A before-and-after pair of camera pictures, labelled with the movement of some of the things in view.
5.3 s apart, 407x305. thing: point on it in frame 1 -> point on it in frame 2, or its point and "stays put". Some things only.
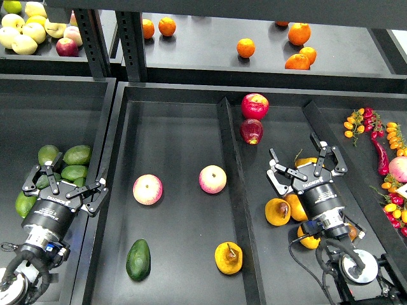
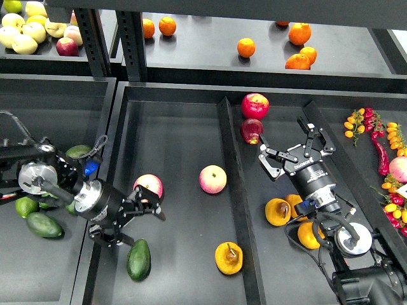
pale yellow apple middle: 35,30 stays put
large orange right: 299,33 stays put
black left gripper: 55,211 -> 96,201
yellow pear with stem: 228,257 stays put
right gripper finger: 282,189 -> 271,159
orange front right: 297,61 stays put
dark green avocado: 138,262 stays put
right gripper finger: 329,158 -> 310,128
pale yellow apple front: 23,44 stays put
